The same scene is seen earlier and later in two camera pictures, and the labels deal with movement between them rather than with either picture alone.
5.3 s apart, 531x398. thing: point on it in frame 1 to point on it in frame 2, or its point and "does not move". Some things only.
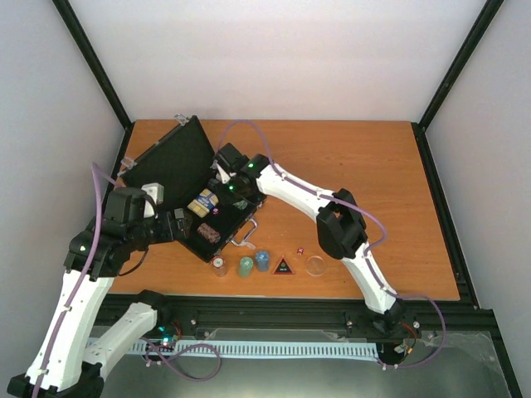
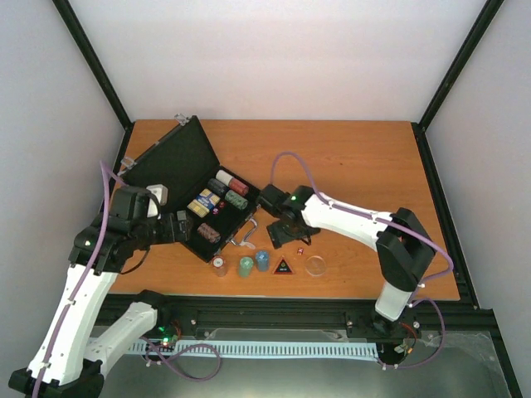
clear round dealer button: [316, 265] does not move
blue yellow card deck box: [203, 203] does not move
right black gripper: [248, 194] to [280, 236]
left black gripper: [171, 233] does not move
